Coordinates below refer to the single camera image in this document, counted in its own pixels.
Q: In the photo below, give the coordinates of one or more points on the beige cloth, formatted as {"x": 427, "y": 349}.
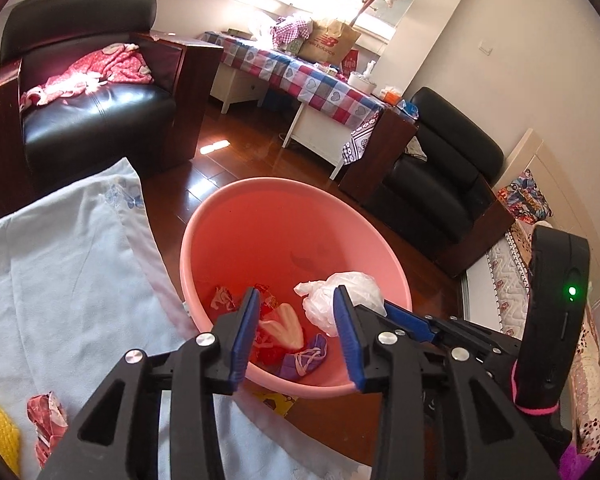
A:
{"x": 416, "y": 149}

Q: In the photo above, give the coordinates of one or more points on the pink red patterned wrapper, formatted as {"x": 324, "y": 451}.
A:
{"x": 47, "y": 417}

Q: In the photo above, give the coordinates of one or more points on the blue packet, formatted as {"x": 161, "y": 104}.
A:
{"x": 409, "y": 110}

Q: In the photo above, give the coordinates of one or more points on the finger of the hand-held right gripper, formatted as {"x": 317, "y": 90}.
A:
{"x": 410, "y": 321}

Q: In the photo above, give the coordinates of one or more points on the pink plastic bucket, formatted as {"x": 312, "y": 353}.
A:
{"x": 260, "y": 230}

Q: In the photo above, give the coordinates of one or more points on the thin white plastic bag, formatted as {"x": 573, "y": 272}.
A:
{"x": 262, "y": 27}

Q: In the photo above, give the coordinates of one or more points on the flat brown box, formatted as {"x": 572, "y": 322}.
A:
{"x": 240, "y": 33}

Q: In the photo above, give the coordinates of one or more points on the white wall socket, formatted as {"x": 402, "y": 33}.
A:
{"x": 486, "y": 50}

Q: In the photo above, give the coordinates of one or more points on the pink floral garment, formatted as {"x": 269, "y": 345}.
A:
{"x": 120, "y": 65}

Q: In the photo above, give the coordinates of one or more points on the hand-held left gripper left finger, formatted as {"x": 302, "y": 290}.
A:
{"x": 242, "y": 340}

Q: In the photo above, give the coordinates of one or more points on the pink checkered cloth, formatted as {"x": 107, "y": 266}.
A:
{"x": 292, "y": 27}

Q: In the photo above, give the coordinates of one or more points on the checkered heart tablecloth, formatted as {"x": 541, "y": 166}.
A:
{"x": 305, "y": 80}

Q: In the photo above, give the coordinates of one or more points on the red plastic wrapper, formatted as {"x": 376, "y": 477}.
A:
{"x": 267, "y": 357}

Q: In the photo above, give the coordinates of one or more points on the light blue cloth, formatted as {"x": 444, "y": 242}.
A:
{"x": 70, "y": 270}

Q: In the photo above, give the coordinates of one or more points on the colourful printed packet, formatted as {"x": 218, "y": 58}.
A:
{"x": 525, "y": 200}

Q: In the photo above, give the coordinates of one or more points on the white round container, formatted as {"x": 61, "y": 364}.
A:
{"x": 362, "y": 81}

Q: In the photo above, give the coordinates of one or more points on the white wooden table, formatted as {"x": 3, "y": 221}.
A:
{"x": 320, "y": 135}

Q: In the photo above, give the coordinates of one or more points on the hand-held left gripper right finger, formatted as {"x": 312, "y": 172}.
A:
{"x": 348, "y": 342}

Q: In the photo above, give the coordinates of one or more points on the small red white wrapper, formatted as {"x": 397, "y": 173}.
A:
{"x": 223, "y": 300}
{"x": 267, "y": 299}

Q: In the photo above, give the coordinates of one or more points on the red box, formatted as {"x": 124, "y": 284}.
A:
{"x": 350, "y": 61}

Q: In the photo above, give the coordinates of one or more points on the floral quilted bedding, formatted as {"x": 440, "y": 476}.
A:
{"x": 510, "y": 285}

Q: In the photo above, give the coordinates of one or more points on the purple face mask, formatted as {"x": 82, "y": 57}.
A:
{"x": 305, "y": 360}

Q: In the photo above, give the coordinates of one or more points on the brown paper bag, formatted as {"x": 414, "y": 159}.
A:
{"x": 330, "y": 42}

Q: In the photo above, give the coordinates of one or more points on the yellow red printed packet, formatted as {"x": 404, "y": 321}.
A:
{"x": 275, "y": 400}

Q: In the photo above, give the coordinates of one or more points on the white bed frame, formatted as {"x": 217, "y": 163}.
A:
{"x": 560, "y": 185}

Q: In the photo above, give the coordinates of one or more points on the orange box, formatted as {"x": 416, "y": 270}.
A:
{"x": 389, "y": 95}

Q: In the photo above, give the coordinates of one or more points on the black leather armchair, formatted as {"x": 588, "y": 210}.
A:
{"x": 95, "y": 110}
{"x": 445, "y": 160}

